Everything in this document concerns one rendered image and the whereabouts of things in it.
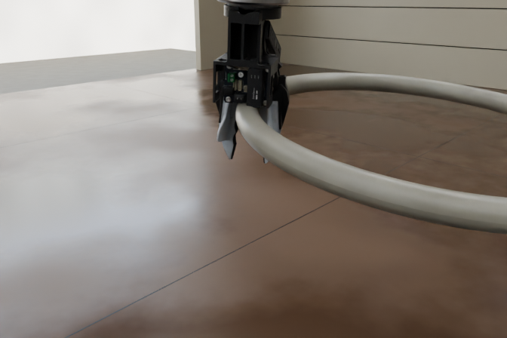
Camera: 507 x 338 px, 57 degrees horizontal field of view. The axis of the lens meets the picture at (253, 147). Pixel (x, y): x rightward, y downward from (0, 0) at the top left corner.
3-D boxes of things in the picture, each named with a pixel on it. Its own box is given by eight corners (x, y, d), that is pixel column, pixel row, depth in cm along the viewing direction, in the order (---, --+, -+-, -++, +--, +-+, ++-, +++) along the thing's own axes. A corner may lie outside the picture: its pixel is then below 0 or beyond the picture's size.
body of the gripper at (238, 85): (210, 108, 58) (211, 6, 53) (227, 91, 65) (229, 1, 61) (271, 114, 56) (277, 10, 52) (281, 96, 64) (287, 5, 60)
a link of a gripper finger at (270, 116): (257, 176, 61) (247, 109, 58) (265, 159, 67) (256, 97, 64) (281, 175, 61) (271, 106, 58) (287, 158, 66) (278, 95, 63)
